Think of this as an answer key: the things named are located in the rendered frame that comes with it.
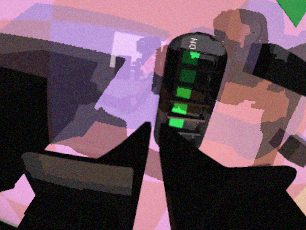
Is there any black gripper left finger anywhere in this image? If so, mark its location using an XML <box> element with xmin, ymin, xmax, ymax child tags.
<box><xmin>20</xmin><ymin>122</ymin><xmax>152</xmax><ymax>230</ymax></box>

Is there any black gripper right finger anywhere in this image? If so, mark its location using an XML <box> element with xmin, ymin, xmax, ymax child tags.
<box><xmin>158</xmin><ymin>123</ymin><xmax>297</xmax><ymax>230</ymax></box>

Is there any dark grey switch panel with green rocker switches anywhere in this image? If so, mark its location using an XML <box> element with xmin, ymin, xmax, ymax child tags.
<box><xmin>153</xmin><ymin>31</ymin><xmax>228</xmax><ymax>148</ymax></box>

